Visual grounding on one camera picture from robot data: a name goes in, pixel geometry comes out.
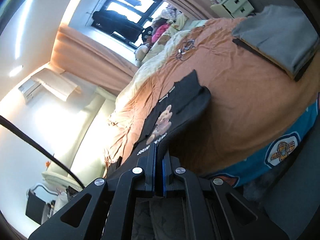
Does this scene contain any window with black frame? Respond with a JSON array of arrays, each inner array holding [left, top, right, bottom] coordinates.
[[91, 0, 168, 48]]

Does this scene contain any wall air conditioner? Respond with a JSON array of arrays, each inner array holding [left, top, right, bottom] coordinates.
[[18, 68, 81, 102]]

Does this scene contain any pale green bedside drawer unit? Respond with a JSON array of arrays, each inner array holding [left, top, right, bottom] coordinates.
[[210, 0, 254, 18]]

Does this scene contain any orange bed sheet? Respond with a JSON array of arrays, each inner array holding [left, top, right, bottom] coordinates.
[[105, 18, 319, 174]]

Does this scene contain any black printed t-shirt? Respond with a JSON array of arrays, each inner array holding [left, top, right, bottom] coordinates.
[[106, 71, 211, 179]]

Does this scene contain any black cable with earphones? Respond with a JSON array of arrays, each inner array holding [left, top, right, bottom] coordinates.
[[175, 38, 197, 62]]

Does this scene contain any blue patterned mattress cover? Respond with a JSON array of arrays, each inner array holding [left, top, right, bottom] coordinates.
[[205, 98, 319, 187]]

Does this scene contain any cream fluffy blanket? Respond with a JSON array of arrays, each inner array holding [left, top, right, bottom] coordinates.
[[109, 28, 198, 120]]

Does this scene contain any pink beige curtain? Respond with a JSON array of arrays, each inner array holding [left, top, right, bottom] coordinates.
[[49, 24, 138, 95]]

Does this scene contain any stack of folded clothes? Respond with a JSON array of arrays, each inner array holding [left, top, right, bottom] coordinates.
[[232, 5, 319, 80]]

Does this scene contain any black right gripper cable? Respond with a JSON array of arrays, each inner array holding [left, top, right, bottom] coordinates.
[[0, 114, 86, 190]]

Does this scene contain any pile of clothes and toys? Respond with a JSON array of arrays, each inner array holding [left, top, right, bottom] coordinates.
[[135, 4, 189, 67]]

